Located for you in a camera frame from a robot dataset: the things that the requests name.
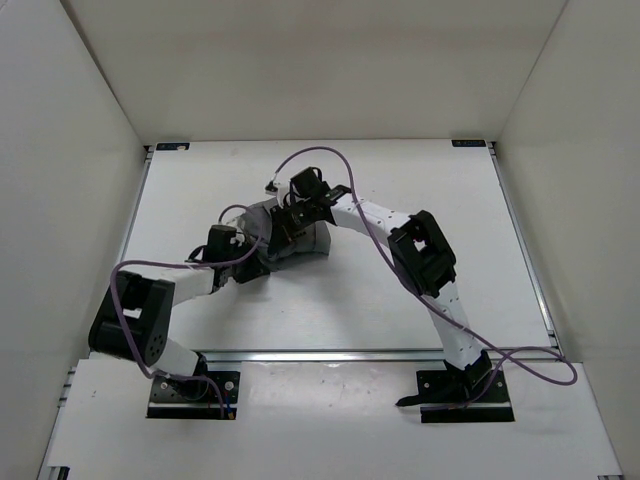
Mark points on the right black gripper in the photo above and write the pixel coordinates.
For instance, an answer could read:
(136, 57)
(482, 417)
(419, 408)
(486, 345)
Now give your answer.
(282, 231)

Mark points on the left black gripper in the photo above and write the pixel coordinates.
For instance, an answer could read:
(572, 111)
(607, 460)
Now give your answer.
(255, 270)

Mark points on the grey pleated skirt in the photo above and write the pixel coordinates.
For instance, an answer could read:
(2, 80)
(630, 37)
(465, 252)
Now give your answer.
(280, 250)

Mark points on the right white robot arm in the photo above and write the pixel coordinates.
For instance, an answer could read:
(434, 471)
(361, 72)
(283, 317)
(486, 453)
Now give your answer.
(421, 257)

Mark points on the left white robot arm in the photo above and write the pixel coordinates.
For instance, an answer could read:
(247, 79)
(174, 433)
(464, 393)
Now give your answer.
(134, 317)

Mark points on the left blue corner label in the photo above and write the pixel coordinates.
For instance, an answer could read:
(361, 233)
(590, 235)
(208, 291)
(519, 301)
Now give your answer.
(172, 146)

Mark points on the blue corner label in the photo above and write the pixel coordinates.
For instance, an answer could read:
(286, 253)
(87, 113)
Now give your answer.
(468, 143)
(172, 146)

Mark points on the right blue corner label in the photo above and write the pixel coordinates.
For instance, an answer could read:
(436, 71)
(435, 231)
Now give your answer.
(468, 143)

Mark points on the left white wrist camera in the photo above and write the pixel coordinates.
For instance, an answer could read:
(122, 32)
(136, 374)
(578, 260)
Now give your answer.
(239, 240)

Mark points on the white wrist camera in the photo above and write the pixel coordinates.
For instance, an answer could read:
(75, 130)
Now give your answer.
(239, 240)
(279, 190)

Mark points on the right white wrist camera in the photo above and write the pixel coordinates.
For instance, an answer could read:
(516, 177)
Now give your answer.
(279, 190)

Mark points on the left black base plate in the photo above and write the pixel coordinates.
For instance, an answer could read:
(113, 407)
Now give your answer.
(195, 400)

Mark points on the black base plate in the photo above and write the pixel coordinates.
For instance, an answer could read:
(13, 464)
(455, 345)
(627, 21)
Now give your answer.
(441, 401)
(195, 400)

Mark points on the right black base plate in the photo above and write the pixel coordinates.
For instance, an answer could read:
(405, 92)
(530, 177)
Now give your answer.
(441, 401)

